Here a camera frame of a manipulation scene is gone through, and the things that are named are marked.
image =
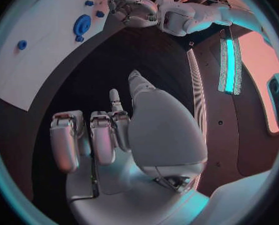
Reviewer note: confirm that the blue block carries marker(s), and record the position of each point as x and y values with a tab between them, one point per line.
99	13

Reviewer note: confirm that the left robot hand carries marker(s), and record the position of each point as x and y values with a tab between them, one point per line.
139	5

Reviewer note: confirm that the glowing light bar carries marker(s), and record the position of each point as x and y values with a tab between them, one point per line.
229	65

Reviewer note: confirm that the blue gear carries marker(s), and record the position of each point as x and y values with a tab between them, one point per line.
82	25

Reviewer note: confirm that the white task board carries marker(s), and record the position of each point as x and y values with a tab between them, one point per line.
36	26

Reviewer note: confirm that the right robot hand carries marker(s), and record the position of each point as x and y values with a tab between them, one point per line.
163	135

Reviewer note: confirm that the blue plug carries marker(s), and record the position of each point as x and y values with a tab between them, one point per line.
88	3

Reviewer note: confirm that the blue round peg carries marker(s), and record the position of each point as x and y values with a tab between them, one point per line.
22	44

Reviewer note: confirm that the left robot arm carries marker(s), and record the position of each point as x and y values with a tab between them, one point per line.
200	16

